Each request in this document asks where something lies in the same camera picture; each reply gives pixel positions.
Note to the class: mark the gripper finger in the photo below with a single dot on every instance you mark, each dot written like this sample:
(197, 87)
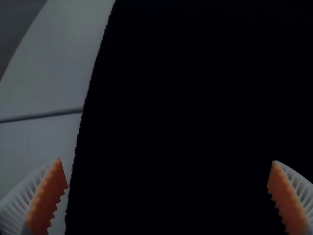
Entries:
(291, 200)
(46, 195)

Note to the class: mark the black mat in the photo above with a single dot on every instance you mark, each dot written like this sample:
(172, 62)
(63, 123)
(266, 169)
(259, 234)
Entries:
(183, 110)

